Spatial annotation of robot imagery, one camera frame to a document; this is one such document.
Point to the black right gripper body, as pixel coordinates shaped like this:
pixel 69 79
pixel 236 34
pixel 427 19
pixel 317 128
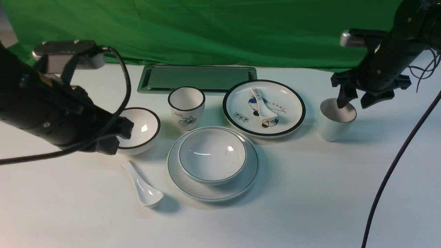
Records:
pixel 381 68

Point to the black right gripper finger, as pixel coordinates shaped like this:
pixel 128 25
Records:
pixel 346 95
pixel 370 99

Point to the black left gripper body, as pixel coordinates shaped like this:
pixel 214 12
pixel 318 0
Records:
pixel 69 129

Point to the plain white cup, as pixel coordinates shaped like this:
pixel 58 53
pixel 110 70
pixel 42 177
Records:
pixel 332 121

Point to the white printed ceramic spoon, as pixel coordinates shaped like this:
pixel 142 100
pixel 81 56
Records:
pixel 264 111

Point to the plain white ceramic spoon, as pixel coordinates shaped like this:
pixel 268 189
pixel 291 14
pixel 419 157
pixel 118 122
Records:
pixel 147 195

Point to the thin-rimmed white bowl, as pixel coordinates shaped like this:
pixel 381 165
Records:
pixel 212 156

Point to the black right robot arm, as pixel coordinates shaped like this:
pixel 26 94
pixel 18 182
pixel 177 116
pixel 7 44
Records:
pixel 416 28

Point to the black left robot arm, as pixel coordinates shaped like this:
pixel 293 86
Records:
pixel 41 101

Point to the green backdrop cloth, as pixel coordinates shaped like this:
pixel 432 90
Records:
pixel 274 33

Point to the black-rimmed white bowl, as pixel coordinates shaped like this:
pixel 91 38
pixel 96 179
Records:
pixel 145 131

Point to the grey metal table hatch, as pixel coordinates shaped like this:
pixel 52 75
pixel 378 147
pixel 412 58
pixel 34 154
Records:
pixel 162 79

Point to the black-rimmed illustrated plate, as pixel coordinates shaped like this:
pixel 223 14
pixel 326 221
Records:
pixel 241 109

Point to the white cup with bicycle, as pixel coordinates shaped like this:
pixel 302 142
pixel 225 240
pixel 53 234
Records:
pixel 187 105

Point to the plain white plate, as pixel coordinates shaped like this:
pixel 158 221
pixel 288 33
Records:
pixel 230 190

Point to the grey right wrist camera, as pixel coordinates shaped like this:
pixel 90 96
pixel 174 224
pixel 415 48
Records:
pixel 356 38

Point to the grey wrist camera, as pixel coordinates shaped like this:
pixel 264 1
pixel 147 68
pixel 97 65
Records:
pixel 82 54
pixel 356 38

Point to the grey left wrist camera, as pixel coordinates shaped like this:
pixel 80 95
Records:
pixel 82 54

